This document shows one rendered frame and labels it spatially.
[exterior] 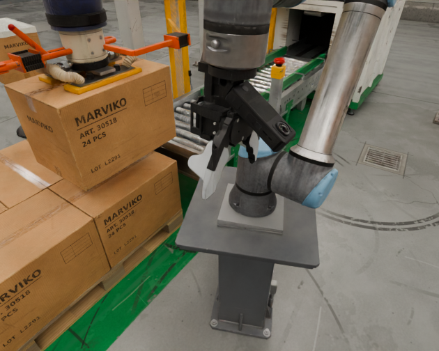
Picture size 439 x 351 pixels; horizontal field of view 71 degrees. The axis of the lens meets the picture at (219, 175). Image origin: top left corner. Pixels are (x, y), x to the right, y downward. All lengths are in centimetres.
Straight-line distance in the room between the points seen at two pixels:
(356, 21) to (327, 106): 24
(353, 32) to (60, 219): 142
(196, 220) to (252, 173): 29
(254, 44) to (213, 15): 6
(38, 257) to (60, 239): 11
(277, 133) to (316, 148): 56
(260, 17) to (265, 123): 14
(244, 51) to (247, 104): 7
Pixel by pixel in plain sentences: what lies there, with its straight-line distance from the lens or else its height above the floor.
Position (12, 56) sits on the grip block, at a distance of 140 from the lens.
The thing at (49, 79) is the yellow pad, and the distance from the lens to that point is 154.
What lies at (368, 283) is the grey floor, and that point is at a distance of 210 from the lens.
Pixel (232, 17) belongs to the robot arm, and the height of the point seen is 152.
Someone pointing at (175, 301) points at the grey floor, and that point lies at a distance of 187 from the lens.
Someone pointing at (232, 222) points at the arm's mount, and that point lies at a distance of 113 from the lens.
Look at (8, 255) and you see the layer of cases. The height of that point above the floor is 54.
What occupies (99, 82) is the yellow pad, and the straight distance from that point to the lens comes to 142.
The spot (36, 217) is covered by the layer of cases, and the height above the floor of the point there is 54.
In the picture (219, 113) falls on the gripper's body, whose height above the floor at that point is 139.
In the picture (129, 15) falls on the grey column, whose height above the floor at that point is 111.
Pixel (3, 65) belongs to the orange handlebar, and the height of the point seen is 126.
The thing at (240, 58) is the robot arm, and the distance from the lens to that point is 43.
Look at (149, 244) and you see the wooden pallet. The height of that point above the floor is 2.
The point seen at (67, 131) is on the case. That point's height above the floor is 102.
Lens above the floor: 160
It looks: 37 degrees down
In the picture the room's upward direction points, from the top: straight up
